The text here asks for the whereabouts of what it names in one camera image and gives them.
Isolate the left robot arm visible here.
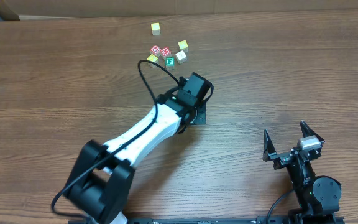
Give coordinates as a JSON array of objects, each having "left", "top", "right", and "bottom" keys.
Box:
[{"left": 62, "top": 73, "right": 213, "bottom": 223}]

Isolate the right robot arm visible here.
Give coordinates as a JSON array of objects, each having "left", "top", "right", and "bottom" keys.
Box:
[{"left": 262, "top": 121, "right": 344, "bottom": 223}]

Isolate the yellow block right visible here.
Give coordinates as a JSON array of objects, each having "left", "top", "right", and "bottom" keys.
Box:
[{"left": 178, "top": 40, "right": 189, "bottom": 52}]

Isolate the red M block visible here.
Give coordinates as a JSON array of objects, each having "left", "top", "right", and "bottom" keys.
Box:
[{"left": 160, "top": 47, "right": 172, "bottom": 60}]

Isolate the far yellow wooden block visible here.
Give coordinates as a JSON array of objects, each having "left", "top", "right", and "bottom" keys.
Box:
[{"left": 150, "top": 22, "right": 161, "bottom": 35}]

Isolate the cardboard wall panel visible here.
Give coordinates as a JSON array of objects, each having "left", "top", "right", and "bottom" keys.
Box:
[{"left": 0, "top": 0, "right": 358, "bottom": 21}]

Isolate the green F block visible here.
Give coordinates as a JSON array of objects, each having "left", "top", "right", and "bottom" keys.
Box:
[{"left": 165, "top": 57, "right": 175, "bottom": 70}]

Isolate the plain white wooden block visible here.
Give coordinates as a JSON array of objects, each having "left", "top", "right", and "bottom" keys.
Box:
[{"left": 175, "top": 50, "right": 188, "bottom": 64}]

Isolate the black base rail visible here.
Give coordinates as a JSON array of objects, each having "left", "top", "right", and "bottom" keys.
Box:
[{"left": 68, "top": 216, "right": 345, "bottom": 224}]

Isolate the yellow block left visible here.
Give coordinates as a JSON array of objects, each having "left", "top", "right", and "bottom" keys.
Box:
[{"left": 147, "top": 54, "right": 158, "bottom": 68}]

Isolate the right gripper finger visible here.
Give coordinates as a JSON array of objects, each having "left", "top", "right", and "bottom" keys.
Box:
[
  {"left": 300, "top": 120, "right": 324, "bottom": 144},
  {"left": 262, "top": 129, "right": 277, "bottom": 161}
]

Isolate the red O block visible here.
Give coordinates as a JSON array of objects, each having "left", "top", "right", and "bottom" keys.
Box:
[{"left": 150, "top": 45, "right": 161, "bottom": 57}]

